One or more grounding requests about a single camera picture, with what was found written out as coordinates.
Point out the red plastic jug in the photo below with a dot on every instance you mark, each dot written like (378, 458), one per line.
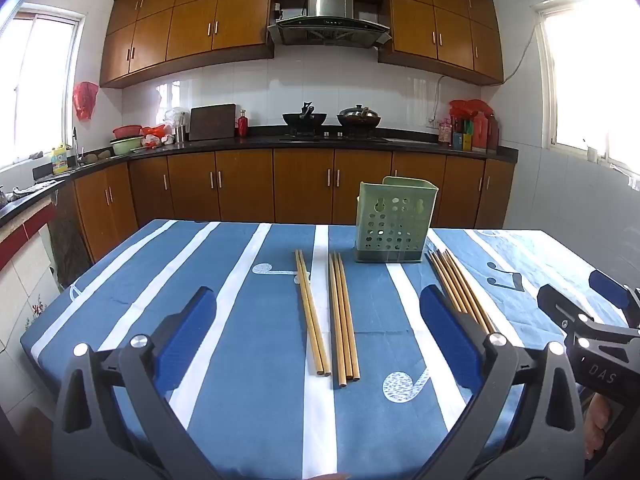
(479, 132)

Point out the dark cutting board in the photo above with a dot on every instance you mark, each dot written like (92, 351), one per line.
(212, 122)

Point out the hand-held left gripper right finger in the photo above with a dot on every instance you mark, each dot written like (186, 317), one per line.
(447, 330)

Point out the green basin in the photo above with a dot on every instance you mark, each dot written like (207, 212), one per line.
(125, 146)

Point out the dark pot with lid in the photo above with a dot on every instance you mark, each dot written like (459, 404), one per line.
(358, 117)

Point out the red basin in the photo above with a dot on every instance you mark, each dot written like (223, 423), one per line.
(127, 131)

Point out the dark sauce bottle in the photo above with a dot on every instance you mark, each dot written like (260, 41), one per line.
(492, 135)

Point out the black kitchen countertop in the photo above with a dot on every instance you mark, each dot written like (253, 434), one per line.
(250, 142)

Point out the red and white bags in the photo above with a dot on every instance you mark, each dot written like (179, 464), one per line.
(156, 136)

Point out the yellow detergent bottle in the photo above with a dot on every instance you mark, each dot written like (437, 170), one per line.
(59, 160)

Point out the black gas stove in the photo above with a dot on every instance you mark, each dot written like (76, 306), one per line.
(332, 136)

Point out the wooden wall cabinet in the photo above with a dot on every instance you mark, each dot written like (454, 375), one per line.
(440, 25)
(190, 25)

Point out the black wok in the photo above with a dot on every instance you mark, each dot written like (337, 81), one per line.
(305, 119)

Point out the white wall socket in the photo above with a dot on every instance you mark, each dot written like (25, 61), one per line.
(433, 122)

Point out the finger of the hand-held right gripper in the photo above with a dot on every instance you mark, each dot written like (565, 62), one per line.
(557, 302)
(607, 285)

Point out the white plastic bag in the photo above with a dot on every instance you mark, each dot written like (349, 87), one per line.
(176, 117)

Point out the steel cup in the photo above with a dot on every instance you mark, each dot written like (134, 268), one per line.
(180, 134)

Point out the wooden base cabinets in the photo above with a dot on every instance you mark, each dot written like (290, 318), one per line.
(300, 185)

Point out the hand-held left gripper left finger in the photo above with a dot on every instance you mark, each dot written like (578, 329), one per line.
(185, 335)

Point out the window with white frame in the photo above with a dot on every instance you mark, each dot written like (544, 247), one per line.
(590, 75)
(45, 85)

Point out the green perforated utensil holder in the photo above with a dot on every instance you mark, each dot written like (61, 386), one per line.
(395, 220)

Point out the hanging red plastic bag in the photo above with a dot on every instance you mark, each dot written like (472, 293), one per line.
(85, 100)

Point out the metal faucet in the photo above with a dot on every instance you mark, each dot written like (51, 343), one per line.
(75, 142)

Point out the steel range hood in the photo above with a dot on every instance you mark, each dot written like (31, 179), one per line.
(330, 15)

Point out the small red bottle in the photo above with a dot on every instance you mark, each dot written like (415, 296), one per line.
(243, 125)

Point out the person's right hand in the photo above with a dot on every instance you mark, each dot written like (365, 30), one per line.
(596, 422)

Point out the grey rag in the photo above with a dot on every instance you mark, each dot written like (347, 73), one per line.
(30, 190)

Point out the blue white striped tablecloth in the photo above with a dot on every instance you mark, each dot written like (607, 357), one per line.
(240, 310)

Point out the pink labelled bottle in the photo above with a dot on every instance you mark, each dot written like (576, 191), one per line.
(445, 134)

